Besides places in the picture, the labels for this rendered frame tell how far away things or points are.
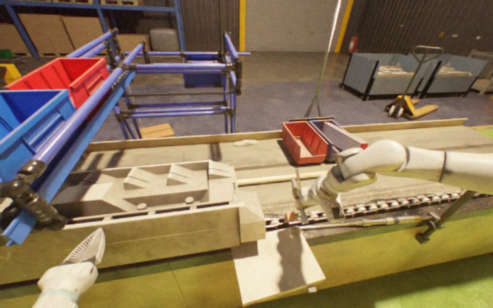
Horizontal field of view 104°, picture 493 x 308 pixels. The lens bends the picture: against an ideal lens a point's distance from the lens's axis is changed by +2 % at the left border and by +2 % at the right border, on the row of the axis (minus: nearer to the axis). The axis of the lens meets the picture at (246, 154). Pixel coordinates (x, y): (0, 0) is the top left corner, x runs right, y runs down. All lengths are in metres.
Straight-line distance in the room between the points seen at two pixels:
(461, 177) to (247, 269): 0.63
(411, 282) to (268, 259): 1.42
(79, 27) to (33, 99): 9.49
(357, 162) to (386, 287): 1.52
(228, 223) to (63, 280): 0.43
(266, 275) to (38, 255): 0.73
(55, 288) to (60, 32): 10.24
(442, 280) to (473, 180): 1.76
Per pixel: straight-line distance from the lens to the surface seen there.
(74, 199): 0.93
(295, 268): 0.83
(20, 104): 0.88
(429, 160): 0.50
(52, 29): 10.73
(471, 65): 7.62
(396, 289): 1.97
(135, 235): 0.77
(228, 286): 1.17
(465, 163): 0.50
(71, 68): 1.12
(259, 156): 1.32
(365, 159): 0.49
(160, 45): 9.54
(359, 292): 1.82
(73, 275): 0.65
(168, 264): 0.90
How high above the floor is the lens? 1.54
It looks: 36 degrees down
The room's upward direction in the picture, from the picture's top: 2 degrees clockwise
